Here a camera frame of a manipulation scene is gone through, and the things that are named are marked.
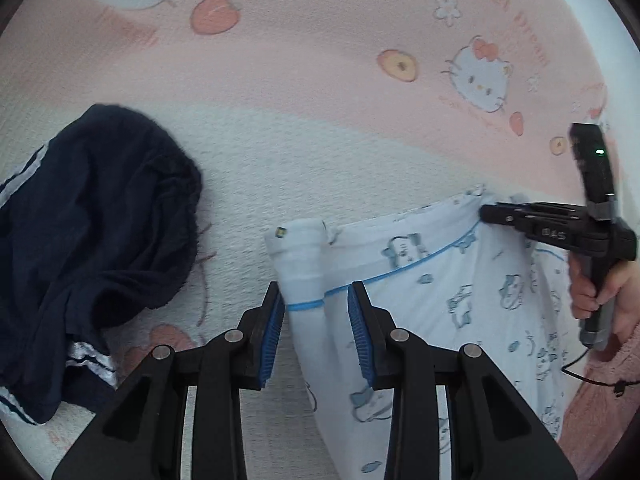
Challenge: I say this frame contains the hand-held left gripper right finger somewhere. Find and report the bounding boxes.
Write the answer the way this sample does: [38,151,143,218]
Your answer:
[347,281,578,480]

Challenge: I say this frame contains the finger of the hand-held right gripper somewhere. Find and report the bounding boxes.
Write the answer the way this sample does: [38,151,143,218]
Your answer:
[479,201,583,241]

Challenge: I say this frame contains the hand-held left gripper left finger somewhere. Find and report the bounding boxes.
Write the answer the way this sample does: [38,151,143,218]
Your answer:
[51,281,286,480]

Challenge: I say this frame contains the light blue printed pajama pants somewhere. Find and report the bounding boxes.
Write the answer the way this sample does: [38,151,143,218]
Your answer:
[264,184,576,480]

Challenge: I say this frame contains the person's right forearm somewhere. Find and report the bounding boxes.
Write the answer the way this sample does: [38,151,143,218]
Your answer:
[555,325,640,461]

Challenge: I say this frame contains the person's right hand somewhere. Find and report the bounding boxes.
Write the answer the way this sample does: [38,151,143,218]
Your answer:
[569,255,640,342]

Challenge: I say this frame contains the navy shorts with white stripes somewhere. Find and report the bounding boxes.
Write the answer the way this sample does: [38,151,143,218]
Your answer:
[0,104,203,426]

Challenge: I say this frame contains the pink white cat-print blanket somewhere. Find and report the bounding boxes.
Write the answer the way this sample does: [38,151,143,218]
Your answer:
[0,0,636,480]

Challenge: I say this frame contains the black cable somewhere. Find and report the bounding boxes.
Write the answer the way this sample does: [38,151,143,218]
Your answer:
[561,342,640,397]

